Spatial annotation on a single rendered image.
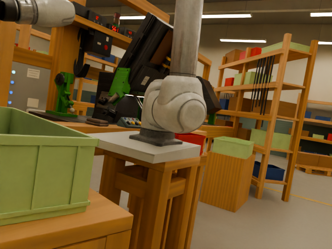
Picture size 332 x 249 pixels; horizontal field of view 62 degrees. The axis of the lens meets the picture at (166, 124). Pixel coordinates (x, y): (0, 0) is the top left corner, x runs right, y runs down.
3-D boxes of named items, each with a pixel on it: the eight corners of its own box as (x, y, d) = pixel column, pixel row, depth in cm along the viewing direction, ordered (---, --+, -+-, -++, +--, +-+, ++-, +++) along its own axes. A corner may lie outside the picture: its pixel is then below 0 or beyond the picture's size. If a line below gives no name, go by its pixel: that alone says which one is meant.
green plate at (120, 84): (127, 102, 188) (137, 73, 192) (119, 97, 182) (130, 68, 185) (115, 99, 195) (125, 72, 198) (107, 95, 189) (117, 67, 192)
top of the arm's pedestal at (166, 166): (199, 164, 132) (200, 156, 131) (163, 172, 104) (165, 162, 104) (145, 150, 148) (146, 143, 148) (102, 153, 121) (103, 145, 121)
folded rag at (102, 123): (108, 126, 152) (109, 121, 152) (99, 126, 145) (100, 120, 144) (94, 123, 156) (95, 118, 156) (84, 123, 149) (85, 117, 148)
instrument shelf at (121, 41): (153, 53, 242) (154, 48, 242) (63, 16, 168) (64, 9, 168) (132, 53, 256) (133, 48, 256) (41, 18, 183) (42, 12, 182)
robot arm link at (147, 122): (167, 127, 136) (173, 82, 133) (183, 134, 119) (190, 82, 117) (135, 124, 129) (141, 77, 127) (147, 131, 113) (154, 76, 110)
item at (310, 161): (324, 170, 786) (327, 155, 784) (348, 179, 708) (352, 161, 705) (287, 166, 762) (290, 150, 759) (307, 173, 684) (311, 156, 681)
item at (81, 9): (90, 20, 190) (92, 9, 190) (72, 12, 178) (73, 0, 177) (84, 20, 194) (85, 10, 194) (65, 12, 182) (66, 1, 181)
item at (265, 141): (254, 198, 386) (286, 25, 371) (200, 161, 610) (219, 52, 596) (288, 201, 397) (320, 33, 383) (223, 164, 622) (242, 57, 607)
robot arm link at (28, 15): (27, -11, 93) (9, -13, 89) (39, 8, 90) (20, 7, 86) (23, 12, 99) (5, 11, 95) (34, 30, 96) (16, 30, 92)
